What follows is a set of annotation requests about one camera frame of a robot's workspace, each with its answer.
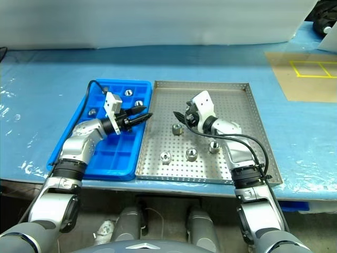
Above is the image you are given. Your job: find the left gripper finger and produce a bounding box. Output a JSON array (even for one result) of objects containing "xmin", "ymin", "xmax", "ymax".
[
  {"xmin": 128, "ymin": 112, "xmax": 154, "ymax": 127},
  {"xmin": 126, "ymin": 105, "xmax": 147, "ymax": 116}
]

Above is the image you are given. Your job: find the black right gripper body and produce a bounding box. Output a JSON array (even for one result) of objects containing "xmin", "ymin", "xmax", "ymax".
[{"xmin": 185, "ymin": 104, "xmax": 203, "ymax": 131}]

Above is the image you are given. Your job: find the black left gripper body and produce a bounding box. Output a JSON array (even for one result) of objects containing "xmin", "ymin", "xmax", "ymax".
[{"xmin": 116, "ymin": 110, "xmax": 134, "ymax": 132}]

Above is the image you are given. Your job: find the blue plastic compartment tray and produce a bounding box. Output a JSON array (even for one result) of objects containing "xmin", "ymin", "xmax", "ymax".
[{"xmin": 46, "ymin": 79, "xmax": 154, "ymax": 182}]

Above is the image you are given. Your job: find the perforated metal tray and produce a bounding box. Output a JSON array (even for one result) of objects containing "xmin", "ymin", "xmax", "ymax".
[{"xmin": 134, "ymin": 80, "xmax": 284, "ymax": 185}]

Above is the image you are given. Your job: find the white foam board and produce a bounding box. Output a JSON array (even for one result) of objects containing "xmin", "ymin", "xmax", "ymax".
[{"xmin": 0, "ymin": 0, "xmax": 321, "ymax": 51}]

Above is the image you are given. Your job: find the blue foam table cover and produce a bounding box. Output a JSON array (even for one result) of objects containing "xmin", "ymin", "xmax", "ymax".
[{"xmin": 0, "ymin": 21, "xmax": 337, "ymax": 201}]

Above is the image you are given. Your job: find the grey rounded robot leg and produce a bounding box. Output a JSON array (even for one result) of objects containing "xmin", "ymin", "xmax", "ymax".
[
  {"xmin": 112, "ymin": 205, "xmax": 144, "ymax": 242},
  {"xmin": 186, "ymin": 205, "xmax": 218, "ymax": 245}
]

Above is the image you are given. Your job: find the brown cardboard sheet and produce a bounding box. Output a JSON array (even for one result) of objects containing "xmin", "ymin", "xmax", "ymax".
[{"xmin": 264, "ymin": 51, "xmax": 337, "ymax": 102}]

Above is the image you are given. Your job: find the grey robot torso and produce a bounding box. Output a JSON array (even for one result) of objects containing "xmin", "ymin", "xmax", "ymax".
[{"xmin": 78, "ymin": 233, "xmax": 201, "ymax": 253}]

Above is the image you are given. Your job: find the blue plastic crate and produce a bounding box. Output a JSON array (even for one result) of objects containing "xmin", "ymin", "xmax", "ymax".
[{"xmin": 277, "ymin": 200, "xmax": 310, "ymax": 213}]

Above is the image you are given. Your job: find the black wheel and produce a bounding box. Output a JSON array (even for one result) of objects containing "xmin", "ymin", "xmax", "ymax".
[{"xmin": 312, "ymin": 10, "xmax": 337, "ymax": 36}]

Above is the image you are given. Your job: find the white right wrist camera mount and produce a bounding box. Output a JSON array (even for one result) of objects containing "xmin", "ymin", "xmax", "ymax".
[{"xmin": 191, "ymin": 90, "xmax": 217, "ymax": 132}]

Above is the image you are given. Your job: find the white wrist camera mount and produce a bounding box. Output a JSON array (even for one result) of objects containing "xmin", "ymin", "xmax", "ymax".
[
  {"xmin": 103, "ymin": 91, "xmax": 124, "ymax": 136},
  {"xmin": 191, "ymin": 90, "xmax": 217, "ymax": 132}
]

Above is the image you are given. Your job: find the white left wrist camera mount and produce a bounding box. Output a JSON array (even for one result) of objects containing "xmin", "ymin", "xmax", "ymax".
[{"xmin": 103, "ymin": 91, "xmax": 124, "ymax": 136}]

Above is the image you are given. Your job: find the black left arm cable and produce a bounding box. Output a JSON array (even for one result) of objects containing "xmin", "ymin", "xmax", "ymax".
[{"xmin": 19, "ymin": 80, "xmax": 109, "ymax": 225}]

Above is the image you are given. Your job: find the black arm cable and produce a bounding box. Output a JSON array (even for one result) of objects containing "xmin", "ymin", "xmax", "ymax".
[
  {"xmin": 19, "ymin": 80, "xmax": 109, "ymax": 225},
  {"xmin": 184, "ymin": 115, "xmax": 290, "ymax": 234}
]

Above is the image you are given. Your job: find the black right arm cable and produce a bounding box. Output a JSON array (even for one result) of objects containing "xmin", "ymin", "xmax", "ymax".
[{"xmin": 184, "ymin": 115, "xmax": 290, "ymax": 234}]

